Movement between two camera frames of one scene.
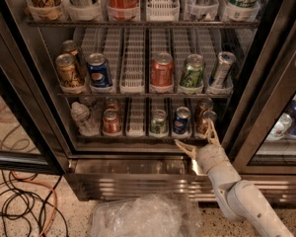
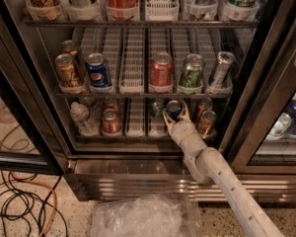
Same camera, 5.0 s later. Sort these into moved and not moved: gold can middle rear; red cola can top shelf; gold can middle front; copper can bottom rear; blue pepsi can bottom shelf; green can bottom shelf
Moved: green can bottom shelf; blue pepsi can bottom shelf
Not moved: copper can bottom rear; gold can middle rear; gold can middle front; red cola can top shelf
